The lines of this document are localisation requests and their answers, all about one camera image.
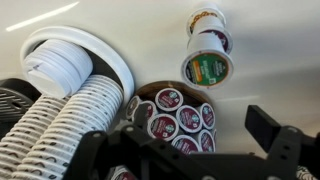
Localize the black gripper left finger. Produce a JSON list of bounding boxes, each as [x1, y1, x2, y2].
[[63, 103, 214, 180]]

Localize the maroon lid coffee pod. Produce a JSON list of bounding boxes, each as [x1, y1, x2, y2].
[[154, 87, 184, 113], [138, 99, 158, 121], [198, 102, 216, 131], [108, 164, 138, 180], [191, 16, 234, 54], [196, 129, 216, 154], [170, 134, 201, 156], [125, 94, 143, 121], [147, 113, 180, 143], [175, 104, 203, 134]]

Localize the black coffee machine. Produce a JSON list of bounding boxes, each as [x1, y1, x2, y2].
[[0, 78, 43, 132]]

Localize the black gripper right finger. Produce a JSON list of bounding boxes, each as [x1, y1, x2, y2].
[[193, 104, 320, 180]]

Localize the stack of white lids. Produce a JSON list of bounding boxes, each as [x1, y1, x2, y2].
[[22, 39, 94, 99]]

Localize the white round tray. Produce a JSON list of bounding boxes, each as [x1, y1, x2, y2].
[[19, 25, 135, 104]]

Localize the tall stack paper cups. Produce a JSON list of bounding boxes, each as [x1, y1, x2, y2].
[[11, 74, 124, 180], [0, 94, 71, 180]]

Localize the black wire pod carousel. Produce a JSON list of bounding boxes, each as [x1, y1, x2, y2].
[[124, 80, 218, 180]]

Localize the patterned paper cup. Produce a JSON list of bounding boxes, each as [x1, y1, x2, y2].
[[295, 165, 318, 180]]

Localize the brown lid coffee pod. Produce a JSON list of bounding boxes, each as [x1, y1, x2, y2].
[[185, 2, 227, 36]]

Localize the green lid coffee pod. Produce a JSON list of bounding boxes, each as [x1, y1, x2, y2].
[[180, 33, 234, 90]]

